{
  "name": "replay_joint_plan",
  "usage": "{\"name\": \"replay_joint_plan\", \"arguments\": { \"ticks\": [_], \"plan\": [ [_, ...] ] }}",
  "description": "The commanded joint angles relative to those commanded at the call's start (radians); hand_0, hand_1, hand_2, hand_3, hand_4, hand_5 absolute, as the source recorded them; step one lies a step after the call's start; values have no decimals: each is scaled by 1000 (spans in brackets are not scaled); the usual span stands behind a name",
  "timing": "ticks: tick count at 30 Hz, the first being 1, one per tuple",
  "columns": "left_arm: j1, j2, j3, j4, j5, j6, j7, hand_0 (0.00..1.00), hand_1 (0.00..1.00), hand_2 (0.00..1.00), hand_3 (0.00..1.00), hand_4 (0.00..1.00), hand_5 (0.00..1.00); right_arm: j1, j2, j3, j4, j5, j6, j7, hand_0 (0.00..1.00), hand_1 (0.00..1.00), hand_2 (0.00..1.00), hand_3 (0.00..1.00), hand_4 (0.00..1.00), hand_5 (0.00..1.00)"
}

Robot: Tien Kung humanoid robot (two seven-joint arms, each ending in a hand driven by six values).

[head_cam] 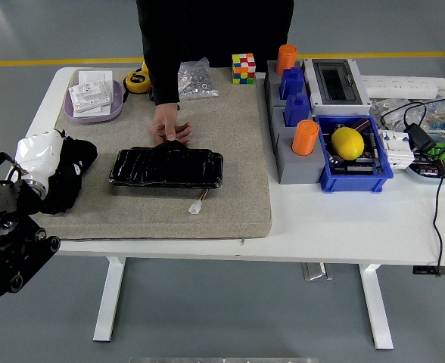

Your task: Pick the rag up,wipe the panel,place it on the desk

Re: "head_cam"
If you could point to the grey peg holder block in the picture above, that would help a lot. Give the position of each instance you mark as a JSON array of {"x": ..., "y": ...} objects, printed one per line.
[{"x": 294, "y": 170}]

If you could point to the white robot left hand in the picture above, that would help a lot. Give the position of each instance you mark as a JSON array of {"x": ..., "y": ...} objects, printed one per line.
[{"x": 37, "y": 155}]

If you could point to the grey-brown mat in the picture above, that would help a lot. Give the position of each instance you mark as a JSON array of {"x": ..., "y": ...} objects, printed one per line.
[{"x": 237, "y": 151}]

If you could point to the black glossy panel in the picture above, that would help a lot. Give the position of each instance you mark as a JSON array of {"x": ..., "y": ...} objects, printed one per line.
[{"x": 165, "y": 168}]

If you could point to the black power adapter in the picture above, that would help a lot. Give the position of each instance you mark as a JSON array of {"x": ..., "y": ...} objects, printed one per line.
[{"x": 420, "y": 138}]

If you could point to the dark electronic module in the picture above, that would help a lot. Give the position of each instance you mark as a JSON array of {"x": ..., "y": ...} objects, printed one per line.
[{"x": 427, "y": 168}]

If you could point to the purple tray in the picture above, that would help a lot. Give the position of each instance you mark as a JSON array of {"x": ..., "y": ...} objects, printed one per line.
[{"x": 116, "y": 103}]

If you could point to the person's right forearm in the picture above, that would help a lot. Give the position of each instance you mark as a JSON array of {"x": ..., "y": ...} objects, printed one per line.
[{"x": 163, "y": 75}]

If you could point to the yellow tape measure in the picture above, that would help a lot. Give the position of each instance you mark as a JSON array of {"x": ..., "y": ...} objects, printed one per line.
[{"x": 136, "y": 81}]

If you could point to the white table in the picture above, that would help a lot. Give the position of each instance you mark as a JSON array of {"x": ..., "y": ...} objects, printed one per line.
[{"x": 340, "y": 227}]

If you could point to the blue square peg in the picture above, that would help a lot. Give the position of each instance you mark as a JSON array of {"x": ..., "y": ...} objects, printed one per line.
[
  {"x": 298, "y": 110},
  {"x": 292, "y": 84}
]

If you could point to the clear bag of small parts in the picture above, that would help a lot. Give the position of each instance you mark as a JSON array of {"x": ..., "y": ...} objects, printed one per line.
[{"x": 436, "y": 113}]

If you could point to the green plastic parts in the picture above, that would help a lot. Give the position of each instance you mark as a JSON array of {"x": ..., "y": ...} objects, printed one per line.
[{"x": 440, "y": 151}]

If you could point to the colourful puzzle cube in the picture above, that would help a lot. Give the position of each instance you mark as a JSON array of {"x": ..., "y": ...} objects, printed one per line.
[{"x": 243, "y": 69}]

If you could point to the brown capacitor cylinder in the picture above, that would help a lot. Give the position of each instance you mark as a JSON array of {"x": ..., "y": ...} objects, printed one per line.
[{"x": 360, "y": 125}]

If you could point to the orange cylinder peg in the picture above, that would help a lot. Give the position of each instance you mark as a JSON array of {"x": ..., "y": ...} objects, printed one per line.
[
  {"x": 305, "y": 138},
  {"x": 286, "y": 60}
]

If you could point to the clear bag of nuts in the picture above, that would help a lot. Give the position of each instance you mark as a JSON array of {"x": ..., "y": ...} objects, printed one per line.
[{"x": 196, "y": 81}]

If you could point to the white power strip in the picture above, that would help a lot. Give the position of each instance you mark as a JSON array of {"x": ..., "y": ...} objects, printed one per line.
[{"x": 396, "y": 86}]

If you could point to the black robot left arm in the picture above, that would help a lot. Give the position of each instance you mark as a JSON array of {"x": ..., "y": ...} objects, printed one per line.
[{"x": 10, "y": 261}]

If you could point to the white wall socket plate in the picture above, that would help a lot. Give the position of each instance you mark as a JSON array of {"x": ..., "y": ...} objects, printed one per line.
[
  {"x": 90, "y": 94},
  {"x": 97, "y": 112},
  {"x": 95, "y": 75}
]

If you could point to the yellow lemon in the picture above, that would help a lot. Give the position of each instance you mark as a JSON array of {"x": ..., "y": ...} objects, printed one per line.
[{"x": 347, "y": 143}]

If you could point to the blue plastic bin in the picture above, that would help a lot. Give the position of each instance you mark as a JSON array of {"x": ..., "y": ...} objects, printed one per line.
[{"x": 351, "y": 183}]

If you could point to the white electrical distribution box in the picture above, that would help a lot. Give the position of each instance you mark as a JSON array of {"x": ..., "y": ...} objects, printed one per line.
[{"x": 336, "y": 81}]

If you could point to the black rag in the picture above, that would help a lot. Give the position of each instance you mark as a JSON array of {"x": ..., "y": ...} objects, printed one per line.
[{"x": 69, "y": 189}]

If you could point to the clear bag of white parts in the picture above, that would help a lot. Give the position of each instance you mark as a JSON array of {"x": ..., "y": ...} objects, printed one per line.
[{"x": 391, "y": 107}]

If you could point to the person's right hand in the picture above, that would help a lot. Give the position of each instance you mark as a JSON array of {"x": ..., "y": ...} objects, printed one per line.
[{"x": 167, "y": 118}]

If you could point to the black box under table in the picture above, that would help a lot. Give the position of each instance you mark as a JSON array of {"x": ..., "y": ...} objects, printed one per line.
[{"x": 423, "y": 270}]

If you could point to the person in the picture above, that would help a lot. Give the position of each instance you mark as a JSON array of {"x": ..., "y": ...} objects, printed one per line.
[{"x": 226, "y": 30}]

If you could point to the white circuit breaker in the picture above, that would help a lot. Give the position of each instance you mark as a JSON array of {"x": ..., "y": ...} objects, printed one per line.
[{"x": 396, "y": 149}]

